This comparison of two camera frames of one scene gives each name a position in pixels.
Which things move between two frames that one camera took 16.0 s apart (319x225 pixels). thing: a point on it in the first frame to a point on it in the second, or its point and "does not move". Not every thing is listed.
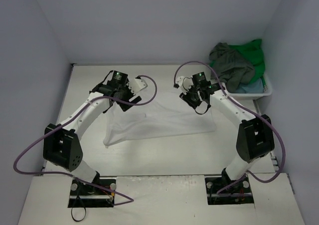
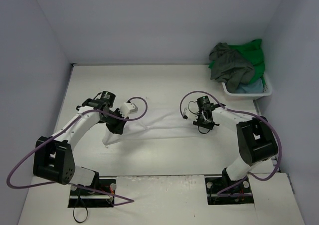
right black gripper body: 192,99 to 204,122
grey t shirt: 231,67 does not move
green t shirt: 252,51 does not move
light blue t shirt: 256,86 does not move
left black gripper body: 128,101 to 116,126
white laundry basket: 267,90 does not move
